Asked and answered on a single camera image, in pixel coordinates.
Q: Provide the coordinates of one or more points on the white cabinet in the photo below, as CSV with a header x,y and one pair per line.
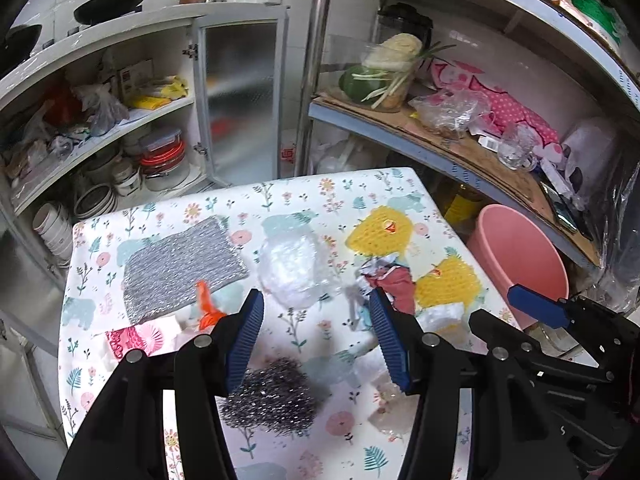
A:
x,y
150,17

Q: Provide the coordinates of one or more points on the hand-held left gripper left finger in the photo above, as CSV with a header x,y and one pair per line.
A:
x,y
245,340

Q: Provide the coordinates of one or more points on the clear plastic sheet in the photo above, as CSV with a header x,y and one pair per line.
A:
x,y
620,240

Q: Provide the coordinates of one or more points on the white red cardboard box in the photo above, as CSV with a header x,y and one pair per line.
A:
x,y
132,75

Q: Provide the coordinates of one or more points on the green vegetable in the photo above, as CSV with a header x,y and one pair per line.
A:
x,y
357,85

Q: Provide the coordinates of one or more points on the glass mug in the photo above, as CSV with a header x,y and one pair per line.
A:
x,y
515,147

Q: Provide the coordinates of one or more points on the metal shelf rack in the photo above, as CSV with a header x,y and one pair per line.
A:
x,y
320,35

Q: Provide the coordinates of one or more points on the stack of lidded food containers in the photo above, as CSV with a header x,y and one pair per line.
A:
x,y
165,160

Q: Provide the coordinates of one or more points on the clear plastic wrapper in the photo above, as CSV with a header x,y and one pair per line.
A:
x,y
390,415

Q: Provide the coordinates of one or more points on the clear bubble plastic bag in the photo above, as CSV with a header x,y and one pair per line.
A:
x,y
292,270

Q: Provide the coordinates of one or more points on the floral tablecloth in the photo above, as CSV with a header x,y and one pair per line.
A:
x,y
320,330

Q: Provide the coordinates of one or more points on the grey plastic bag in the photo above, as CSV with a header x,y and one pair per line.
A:
x,y
102,107

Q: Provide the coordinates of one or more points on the green onions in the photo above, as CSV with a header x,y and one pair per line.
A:
x,y
395,82

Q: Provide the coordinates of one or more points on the pink plastic bucket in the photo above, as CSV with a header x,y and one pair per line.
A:
x,y
515,255

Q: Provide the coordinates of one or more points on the pink polka-dot cloth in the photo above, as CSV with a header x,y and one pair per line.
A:
x,y
505,105

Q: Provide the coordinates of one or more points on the crumpled clear plastic bag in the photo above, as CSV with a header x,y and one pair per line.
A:
x,y
450,112

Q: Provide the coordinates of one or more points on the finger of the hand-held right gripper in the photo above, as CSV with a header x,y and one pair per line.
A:
x,y
537,305
550,360

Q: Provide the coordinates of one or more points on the orange white snack wrapper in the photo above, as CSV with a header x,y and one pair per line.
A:
x,y
205,300

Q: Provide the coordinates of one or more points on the steel wool scourer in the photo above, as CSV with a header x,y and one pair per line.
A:
x,y
270,395

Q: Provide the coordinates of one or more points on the green white bag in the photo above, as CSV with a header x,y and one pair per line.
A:
x,y
595,10

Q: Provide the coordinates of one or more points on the napa cabbage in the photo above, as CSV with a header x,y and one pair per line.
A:
x,y
395,50

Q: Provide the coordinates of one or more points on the white sack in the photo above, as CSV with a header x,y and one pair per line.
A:
x,y
340,157

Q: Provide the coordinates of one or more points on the ceramic bowl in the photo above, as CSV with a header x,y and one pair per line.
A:
x,y
95,200

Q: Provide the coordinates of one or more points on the red plastic bag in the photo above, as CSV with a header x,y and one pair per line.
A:
x,y
62,107

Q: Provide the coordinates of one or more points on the smartphone with green case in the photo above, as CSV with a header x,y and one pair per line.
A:
x,y
562,212

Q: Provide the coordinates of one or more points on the yellow oil bottle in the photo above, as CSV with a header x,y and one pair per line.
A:
x,y
462,205

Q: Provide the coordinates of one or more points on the yellow foam fruit net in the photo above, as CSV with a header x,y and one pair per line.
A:
x,y
450,285
375,240

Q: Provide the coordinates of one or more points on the red snack wrapper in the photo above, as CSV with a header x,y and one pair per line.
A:
x,y
397,285

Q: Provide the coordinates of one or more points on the white plastic bag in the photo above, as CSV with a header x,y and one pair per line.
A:
x,y
590,145

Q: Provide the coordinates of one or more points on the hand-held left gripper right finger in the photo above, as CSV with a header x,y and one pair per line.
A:
x,y
392,345

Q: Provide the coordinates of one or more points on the frosted glass cabinet door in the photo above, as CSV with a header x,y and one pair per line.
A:
x,y
240,90

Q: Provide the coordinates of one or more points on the silver scouring cloth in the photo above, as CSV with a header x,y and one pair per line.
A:
x,y
180,265

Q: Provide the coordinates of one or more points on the black blender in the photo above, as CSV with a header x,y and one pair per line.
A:
x,y
400,17

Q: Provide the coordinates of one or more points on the yellow packets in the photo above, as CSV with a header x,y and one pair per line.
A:
x,y
160,92

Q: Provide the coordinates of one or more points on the stack of white bowls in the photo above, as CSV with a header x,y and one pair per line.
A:
x,y
52,230

